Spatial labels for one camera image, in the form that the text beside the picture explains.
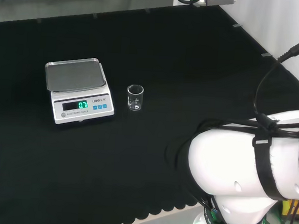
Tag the small clear glass beaker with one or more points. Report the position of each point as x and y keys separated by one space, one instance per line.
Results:
x=135 y=98

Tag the white electronic balance steel pan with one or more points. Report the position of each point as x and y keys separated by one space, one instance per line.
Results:
x=74 y=94

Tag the black bench cloth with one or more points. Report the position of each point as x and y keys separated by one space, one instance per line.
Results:
x=85 y=164

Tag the grey tape strip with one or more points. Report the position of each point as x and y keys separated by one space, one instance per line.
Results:
x=237 y=26
x=266 y=55
x=147 y=11
x=95 y=15

